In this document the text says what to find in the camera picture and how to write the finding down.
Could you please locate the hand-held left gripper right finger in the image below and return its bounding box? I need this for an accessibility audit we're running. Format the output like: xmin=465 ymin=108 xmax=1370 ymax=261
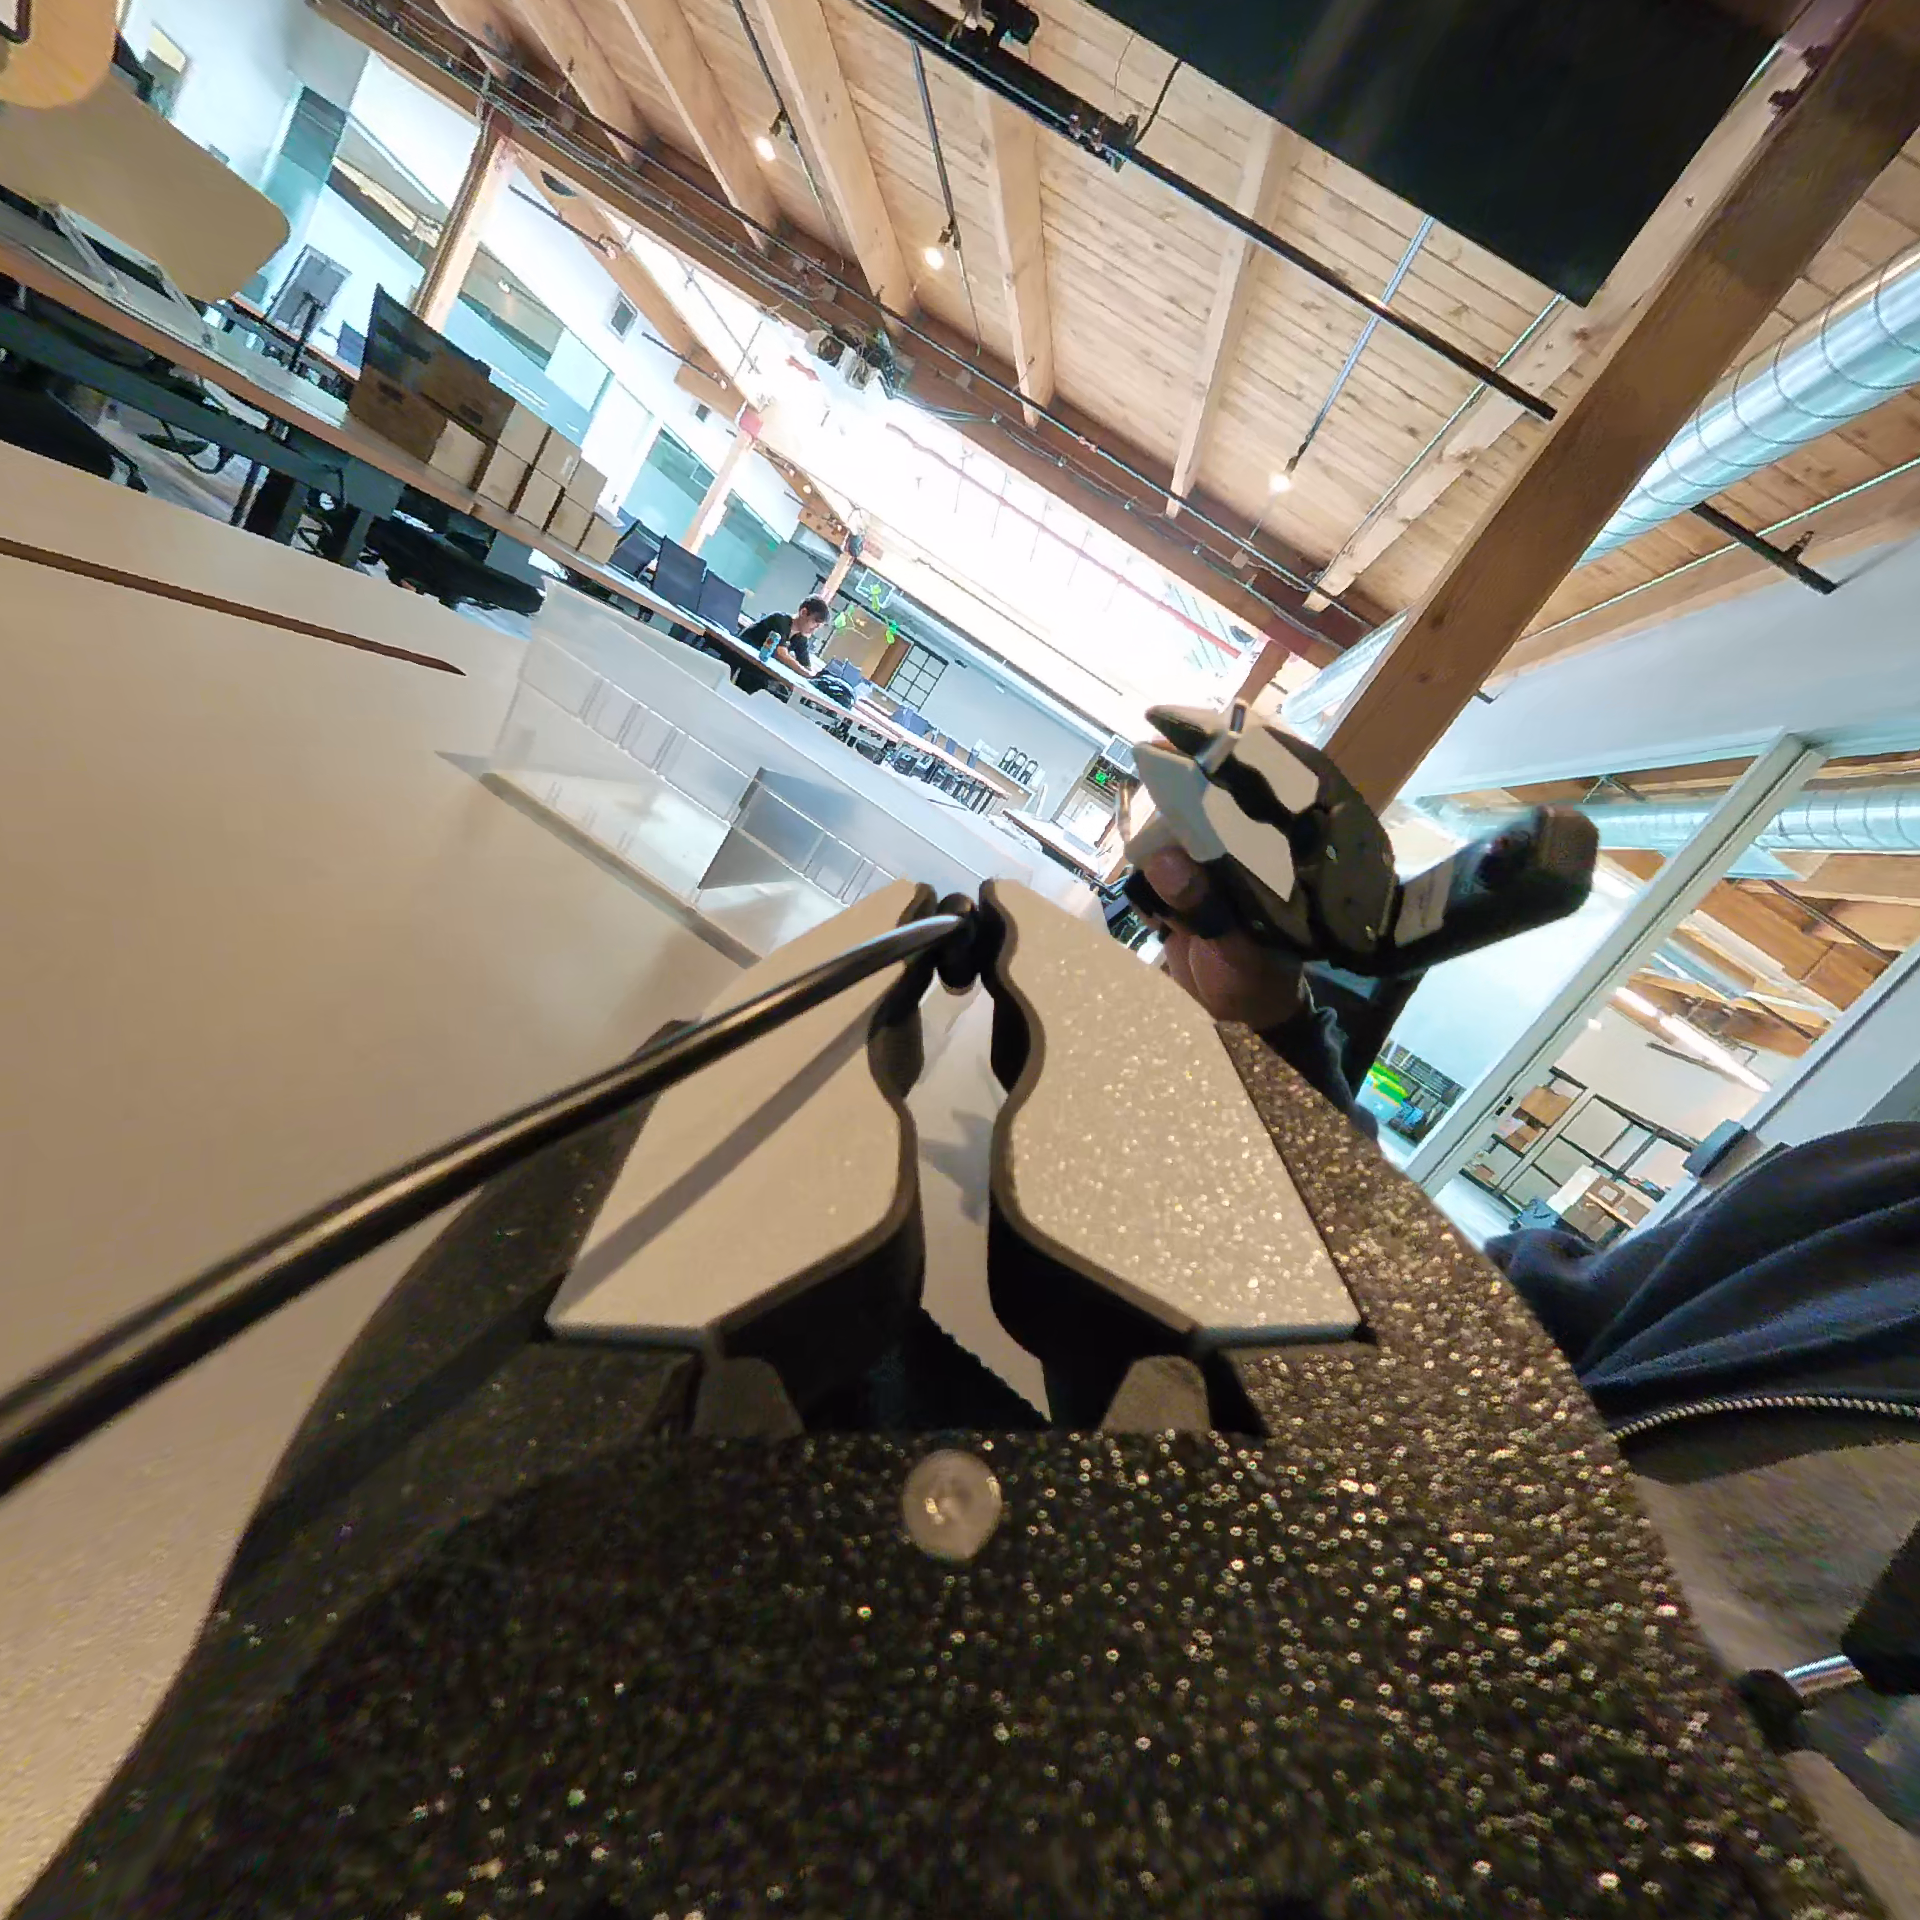
xmin=978 ymin=880 xmax=1366 ymax=1434

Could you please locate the wooden post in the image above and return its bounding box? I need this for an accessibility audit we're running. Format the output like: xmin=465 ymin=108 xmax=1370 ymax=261
xmin=1327 ymin=0 xmax=1920 ymax=811

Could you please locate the black usb cable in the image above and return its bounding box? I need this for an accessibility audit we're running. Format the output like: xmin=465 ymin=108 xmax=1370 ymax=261
xmin=0 ymin=895 xmax=998 ymax=1502

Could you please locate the metal shelf rack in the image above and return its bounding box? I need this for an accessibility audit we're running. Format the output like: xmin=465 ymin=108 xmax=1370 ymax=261
xmin=1476 ymin=1064 xmax=1705 ymax=1248

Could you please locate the person's right hand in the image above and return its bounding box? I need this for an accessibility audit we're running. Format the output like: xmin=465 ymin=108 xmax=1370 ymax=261
xmin=1126 ymin=855 xmax=1309 ymax=1040

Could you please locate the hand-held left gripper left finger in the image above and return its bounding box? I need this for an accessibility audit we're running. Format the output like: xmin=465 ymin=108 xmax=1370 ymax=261
xmin=543 ymin=880 xmax=938 ymax=1434

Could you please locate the silver air duct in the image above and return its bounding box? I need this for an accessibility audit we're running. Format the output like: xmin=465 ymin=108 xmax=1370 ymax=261
xmin=1574 ymin=270 xmax=1920 ymax=565

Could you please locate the clear plastic organizer box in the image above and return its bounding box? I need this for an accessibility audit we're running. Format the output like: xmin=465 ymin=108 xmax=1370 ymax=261
xmin=440 ymin=575 xmax=1050 ymax=962

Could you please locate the black ceiling panel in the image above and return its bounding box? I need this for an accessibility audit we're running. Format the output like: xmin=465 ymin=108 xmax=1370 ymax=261
xmin=1079 ymin=0 xmax=1786 ymax=308

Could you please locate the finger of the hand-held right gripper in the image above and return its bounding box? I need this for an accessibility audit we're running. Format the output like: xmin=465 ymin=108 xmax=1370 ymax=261
xmin=1130 ymin=738 xmax=1238 ymax=868
xmin=1199 ymin=719 xmax=1325 ymax=940

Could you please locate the row of cardboard boxes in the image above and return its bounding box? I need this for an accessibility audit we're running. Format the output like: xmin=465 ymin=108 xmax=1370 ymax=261
xmin=346 ymin=358 xmax=624 ymax=568

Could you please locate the black monitor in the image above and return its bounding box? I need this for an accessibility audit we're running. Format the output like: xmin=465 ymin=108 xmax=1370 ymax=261
xmin=364 ymin=285 xmax=493 ymax=396

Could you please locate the white glass partition frame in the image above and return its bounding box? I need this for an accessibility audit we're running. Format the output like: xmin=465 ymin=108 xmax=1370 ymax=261
xmin=1410 ymin=736 xmax=1853 ymax=1192

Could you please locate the long wood top desk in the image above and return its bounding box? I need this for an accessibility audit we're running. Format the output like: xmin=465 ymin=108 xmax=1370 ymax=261
xmin=0 ymin=240 xmax=705 ymax=640

